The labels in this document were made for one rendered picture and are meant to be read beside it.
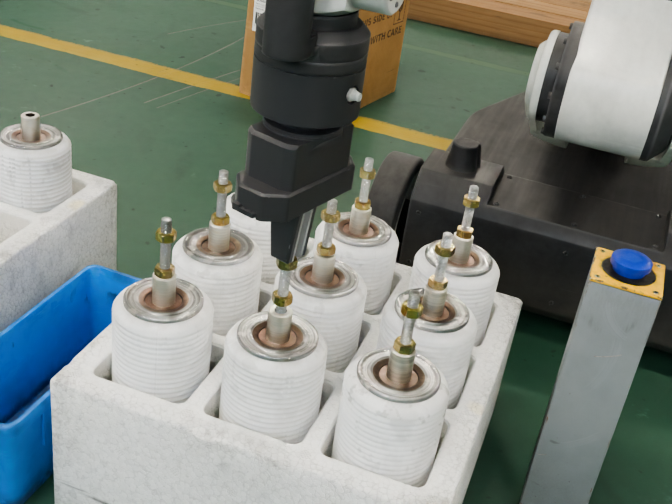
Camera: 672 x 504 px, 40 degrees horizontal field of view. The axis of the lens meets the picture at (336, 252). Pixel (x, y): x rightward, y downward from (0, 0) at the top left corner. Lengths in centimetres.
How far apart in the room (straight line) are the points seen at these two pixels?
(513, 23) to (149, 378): 204
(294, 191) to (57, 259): 52
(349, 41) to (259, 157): 12
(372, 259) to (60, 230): 39
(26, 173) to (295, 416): 50
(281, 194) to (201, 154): 107
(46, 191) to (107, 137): 64
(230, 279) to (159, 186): 72
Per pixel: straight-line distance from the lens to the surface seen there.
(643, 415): 132
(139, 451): 91
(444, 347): 90
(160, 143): 182
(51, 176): 120
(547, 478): 107
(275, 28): 67
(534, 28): 276
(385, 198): 133
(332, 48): 69
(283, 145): 72
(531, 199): 136
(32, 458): 103
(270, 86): 71
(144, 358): 89
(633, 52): 113
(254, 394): 85
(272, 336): 85
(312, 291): 92
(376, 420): 81
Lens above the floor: 75
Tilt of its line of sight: 30 degrees down
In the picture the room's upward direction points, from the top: 8 degrees clockwise
